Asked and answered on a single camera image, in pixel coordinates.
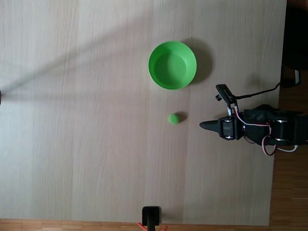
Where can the black object with white label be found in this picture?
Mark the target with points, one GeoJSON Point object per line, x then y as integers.
{"type": "Point", "coordinates": [290, 77]}

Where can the dark brown object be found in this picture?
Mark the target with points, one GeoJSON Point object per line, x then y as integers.
{"type": "Point", "coordinates": [0, 97]}

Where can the green plastic bowl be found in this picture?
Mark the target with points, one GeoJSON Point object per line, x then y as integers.
{"type": "Point", "coordinates": [172, 65]}

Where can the green pompom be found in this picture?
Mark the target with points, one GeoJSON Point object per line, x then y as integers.
{"type": "Point", "coordinates": [173, 119]}

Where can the black gripper camera mount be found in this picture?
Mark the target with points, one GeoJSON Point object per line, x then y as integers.
{"type": "Point", "coordinates": [225, 95]}

